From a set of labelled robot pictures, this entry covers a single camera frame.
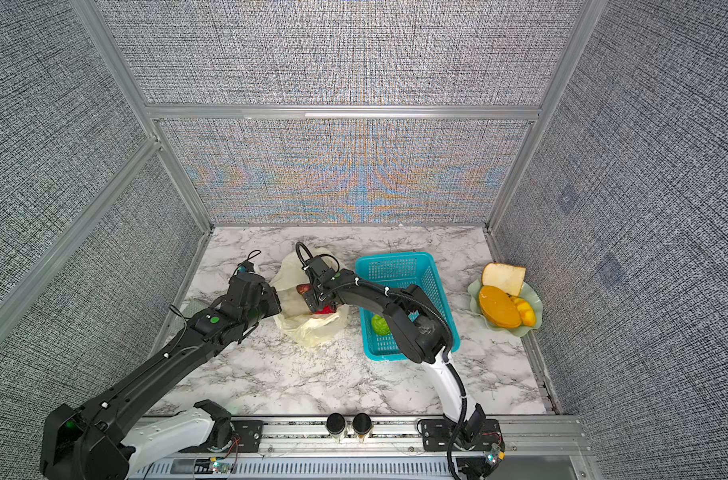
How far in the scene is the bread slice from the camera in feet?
3.17

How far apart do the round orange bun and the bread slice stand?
0.09 ft

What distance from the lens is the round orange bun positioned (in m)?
0.90
